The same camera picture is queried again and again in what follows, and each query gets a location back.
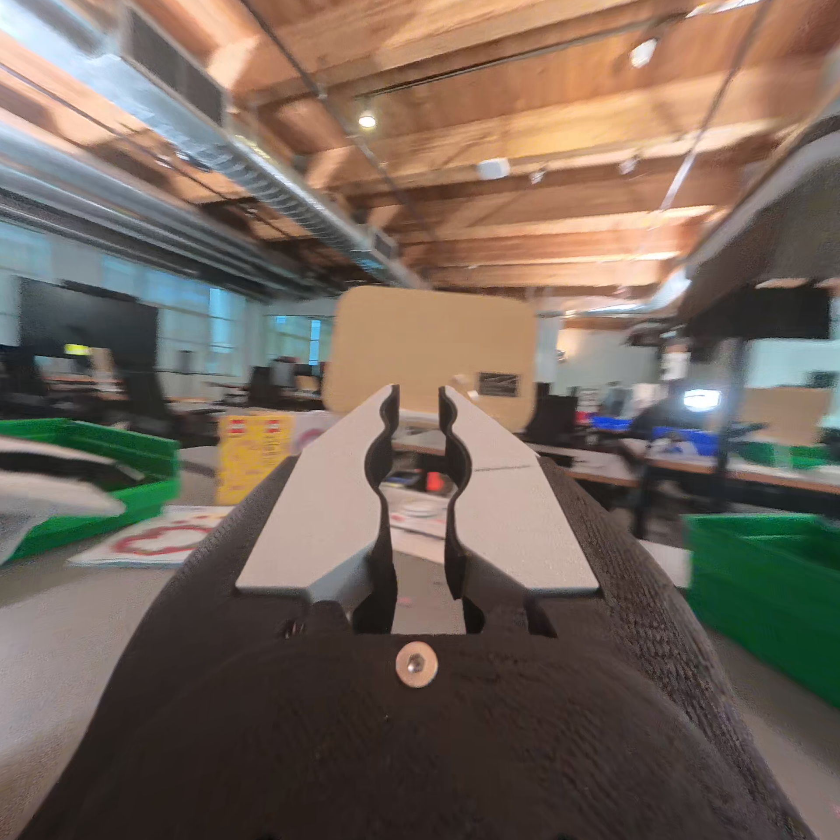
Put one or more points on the metal ceiling pipe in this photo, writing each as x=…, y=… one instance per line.
x=98, y=203

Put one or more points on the beige wooden chair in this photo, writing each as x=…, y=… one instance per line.
x=426, y=328

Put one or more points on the white ceiling device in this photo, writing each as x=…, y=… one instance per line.
x=492, y=169

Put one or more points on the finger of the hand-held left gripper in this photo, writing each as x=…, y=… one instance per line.
x=52, y=495
x=59, y=453

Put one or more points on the long office table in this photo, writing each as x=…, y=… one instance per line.
x=604, y=469

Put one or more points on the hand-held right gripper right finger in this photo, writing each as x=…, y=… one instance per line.
x=525, y=525

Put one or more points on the white round dish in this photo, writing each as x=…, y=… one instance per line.
x=423, y=508

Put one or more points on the black wall screen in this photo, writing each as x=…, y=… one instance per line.
x=85, y=321

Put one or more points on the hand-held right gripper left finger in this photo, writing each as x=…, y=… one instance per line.
x=315, y=525

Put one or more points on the lit computer monitor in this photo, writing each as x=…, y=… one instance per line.
x=702, y=399

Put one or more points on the blue storage bin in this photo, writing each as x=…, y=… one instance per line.
x=689, y=439
x=610, y=423

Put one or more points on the yellow lego box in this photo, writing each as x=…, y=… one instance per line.
x=249, y=459

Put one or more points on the lego instruction booklet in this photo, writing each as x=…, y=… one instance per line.
x=190, y=518

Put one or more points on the small red object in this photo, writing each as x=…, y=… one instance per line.
x=436, y=482

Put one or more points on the grey standing desk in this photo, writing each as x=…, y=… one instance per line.
x=774, y=216

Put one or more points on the green plastic bin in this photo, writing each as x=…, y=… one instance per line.
x=787, y=454
x=154, y=499
x=774, y=604

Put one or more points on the black office chair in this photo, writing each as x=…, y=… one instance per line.
x=551, y=417
x=269, y=387

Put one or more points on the silver air duct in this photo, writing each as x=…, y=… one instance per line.
x=262, y=184

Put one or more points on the round ceiling spotlight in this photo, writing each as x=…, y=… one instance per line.
x=367, y=120
x=643, y=52

